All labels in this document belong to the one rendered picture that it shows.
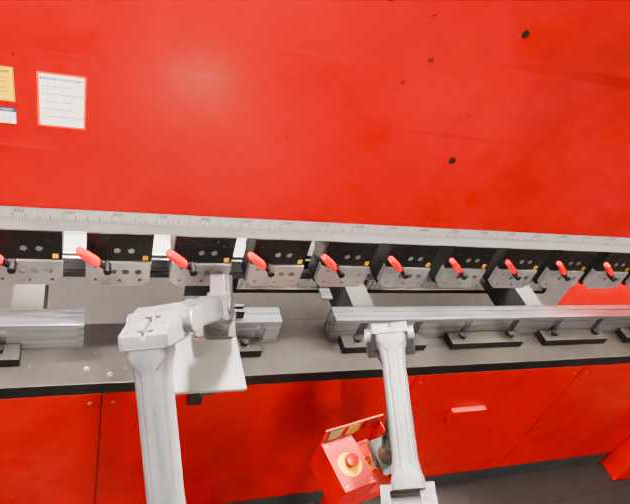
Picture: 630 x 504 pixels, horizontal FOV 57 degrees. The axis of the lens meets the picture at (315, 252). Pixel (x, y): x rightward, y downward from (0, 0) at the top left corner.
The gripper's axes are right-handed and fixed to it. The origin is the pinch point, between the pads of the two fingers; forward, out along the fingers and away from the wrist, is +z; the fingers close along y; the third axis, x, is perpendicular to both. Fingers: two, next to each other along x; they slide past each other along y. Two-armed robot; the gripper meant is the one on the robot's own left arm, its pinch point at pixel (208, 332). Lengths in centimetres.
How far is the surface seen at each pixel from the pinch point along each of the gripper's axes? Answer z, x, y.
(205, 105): -53, -35, 9
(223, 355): -1.8, 6.6, -3.3
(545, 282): -9, -13, -110
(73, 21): -65, -40, 34
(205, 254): -17.1, -15.9, 3.5
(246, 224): -26.0, -20.7, -5.1
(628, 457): 72, 46, -214
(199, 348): -0.6, 4.3, 2.7
